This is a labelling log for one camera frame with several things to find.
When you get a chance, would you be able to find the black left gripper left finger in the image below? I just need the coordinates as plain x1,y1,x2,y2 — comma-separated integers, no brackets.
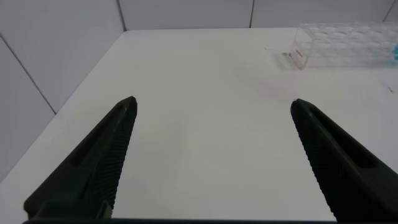
23,95,138,220

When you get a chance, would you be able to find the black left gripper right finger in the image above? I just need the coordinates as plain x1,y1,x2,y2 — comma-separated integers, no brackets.
290,98,398,223

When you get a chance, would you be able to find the clear plastic test tube rack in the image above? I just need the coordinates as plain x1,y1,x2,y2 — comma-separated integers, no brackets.
290,22,398,71

